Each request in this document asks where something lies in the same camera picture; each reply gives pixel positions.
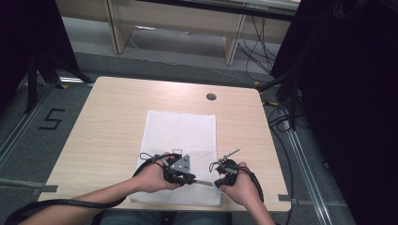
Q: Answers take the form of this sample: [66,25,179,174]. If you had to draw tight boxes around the person's legs in jeans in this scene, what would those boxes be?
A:
[99,210,233,225]

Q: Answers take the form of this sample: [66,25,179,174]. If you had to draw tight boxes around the black metal stand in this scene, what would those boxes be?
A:
[23,51,92,114]
[256,70,302,131]

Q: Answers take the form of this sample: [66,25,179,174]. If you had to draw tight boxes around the bundle of black floor cables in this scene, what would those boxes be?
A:
[237,14,281,83]

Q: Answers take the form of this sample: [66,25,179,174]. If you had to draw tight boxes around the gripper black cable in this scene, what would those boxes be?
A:
[4,152,177,225]
[238,166,266,204]

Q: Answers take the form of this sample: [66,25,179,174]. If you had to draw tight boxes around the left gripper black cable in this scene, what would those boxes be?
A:
[4,152,177,225]

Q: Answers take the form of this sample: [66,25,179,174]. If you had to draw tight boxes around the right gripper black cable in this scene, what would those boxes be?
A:
[238,166,266,204]

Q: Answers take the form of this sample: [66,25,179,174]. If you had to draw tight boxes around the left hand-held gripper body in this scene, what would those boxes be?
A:
[161,152,197,187]

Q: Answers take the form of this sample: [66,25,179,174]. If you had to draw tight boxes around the white towel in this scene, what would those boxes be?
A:
[130,110,223,207]

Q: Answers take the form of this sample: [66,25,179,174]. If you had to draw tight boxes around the person's left hand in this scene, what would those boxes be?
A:
[132,152,181,194]

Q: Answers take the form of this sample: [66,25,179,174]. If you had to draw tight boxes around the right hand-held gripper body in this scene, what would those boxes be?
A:
[208,148,242,188]

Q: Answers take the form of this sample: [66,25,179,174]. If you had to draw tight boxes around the person's right hand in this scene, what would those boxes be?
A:
[220,161,263,208]

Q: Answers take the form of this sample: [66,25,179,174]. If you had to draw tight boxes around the metal floor rail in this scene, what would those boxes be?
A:
[280,120,334,225]
[0,76,96,172]

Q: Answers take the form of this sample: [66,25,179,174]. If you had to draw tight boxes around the black curtain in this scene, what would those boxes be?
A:
[0,0,83,111]
[269,0,398,225]

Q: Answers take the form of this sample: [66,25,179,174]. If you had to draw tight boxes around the black floor cables beside table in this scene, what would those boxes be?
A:
[262,98,297,225]

